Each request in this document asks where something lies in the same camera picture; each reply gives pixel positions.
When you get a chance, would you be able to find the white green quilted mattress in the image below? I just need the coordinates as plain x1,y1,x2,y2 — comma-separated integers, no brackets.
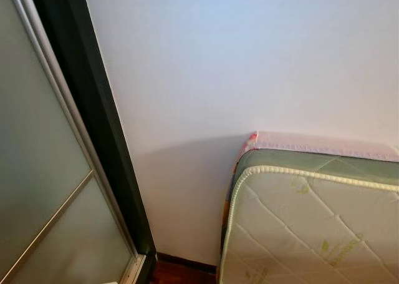
218,148,399,284

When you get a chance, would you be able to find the thin pink mattress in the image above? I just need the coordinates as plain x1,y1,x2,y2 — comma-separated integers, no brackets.
240,131,399,163

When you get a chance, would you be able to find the frosted glass wardrobe sliding door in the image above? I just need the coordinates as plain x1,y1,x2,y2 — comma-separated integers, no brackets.
0,0,145,284

